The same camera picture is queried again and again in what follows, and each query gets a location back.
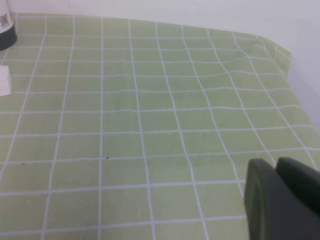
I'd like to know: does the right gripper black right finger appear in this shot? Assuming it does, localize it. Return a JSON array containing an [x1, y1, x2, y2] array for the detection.
[[275, 156, 320, 218]]

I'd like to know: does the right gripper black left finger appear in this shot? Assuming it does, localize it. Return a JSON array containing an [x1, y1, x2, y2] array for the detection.
[[244, 157, 320, 240]]

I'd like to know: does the green checked tablecloth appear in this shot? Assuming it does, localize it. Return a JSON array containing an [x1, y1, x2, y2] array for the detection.
[[0, 12, 320, 240]]

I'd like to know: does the black mesh pen holder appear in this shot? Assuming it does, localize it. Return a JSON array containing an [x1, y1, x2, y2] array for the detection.
[[0, 0, 19, 52]]

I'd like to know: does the white cube block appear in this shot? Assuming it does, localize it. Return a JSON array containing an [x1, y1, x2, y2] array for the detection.
[[0, 65, 12, 97]]

